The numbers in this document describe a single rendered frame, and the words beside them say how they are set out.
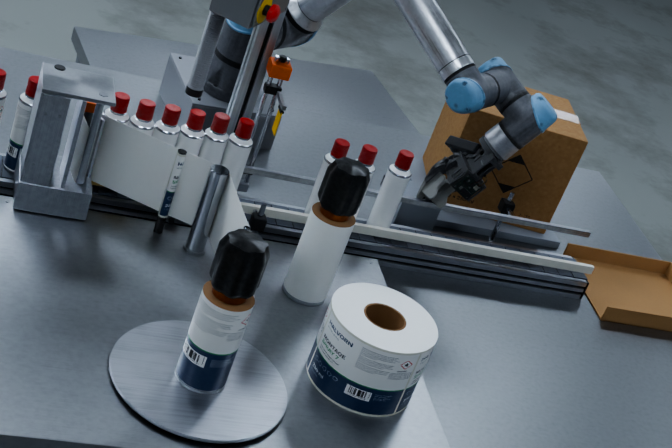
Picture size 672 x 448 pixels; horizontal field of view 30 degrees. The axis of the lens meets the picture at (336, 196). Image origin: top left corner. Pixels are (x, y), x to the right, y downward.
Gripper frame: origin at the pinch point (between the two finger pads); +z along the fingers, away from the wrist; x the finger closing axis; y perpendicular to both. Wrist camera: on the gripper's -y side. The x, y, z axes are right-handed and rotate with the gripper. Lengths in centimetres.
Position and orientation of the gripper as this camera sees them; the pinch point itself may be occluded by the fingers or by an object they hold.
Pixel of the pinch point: (420, 197)
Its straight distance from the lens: 282.3
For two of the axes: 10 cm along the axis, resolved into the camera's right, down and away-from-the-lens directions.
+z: -7.6, 6.0, 2.6
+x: 6.3, 5.5, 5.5
